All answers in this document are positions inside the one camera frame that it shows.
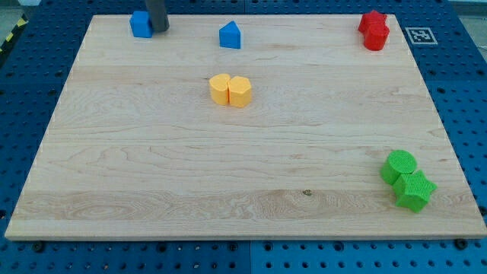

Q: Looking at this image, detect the red star block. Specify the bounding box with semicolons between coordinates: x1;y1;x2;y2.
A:
358;10;387;33

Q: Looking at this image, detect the red cylinder block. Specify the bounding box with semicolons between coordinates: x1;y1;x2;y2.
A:
362;24;390;51

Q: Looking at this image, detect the black white fiducial marker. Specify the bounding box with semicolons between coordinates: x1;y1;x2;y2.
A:
405;27;438;46

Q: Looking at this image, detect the green cylinder block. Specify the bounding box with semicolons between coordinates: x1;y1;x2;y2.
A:
380;150;417;185

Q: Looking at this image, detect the grey cylindrical robot arm tip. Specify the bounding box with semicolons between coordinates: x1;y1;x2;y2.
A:
145;0;170;33

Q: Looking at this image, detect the blue triangular block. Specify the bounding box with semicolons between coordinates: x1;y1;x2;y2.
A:
218;21;241;49

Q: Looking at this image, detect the wooden board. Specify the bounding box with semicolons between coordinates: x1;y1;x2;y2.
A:
5;14;486;241

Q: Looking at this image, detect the yellow hexagon block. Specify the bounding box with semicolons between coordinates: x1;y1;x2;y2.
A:
228;76;252;107

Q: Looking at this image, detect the green star block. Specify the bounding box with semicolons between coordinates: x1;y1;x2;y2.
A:
393;170;438;213

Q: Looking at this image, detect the blue cube block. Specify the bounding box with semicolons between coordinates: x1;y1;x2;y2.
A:
129;11;153;38

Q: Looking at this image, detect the yellow black hazard tape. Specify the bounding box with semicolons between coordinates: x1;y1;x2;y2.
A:
1;14;29;54

